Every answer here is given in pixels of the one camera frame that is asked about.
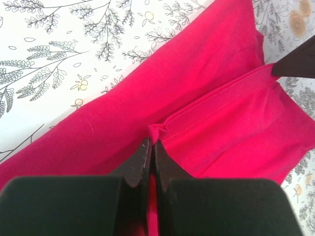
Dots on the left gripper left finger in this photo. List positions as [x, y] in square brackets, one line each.
[111, 205]

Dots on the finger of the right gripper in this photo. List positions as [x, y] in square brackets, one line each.
[298, 63]

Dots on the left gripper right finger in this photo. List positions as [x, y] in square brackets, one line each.
[189, 206]

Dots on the red t shirt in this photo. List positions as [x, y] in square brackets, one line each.
[207, 95]

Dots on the floral patterned table mat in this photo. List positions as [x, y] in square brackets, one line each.
[57, 56]

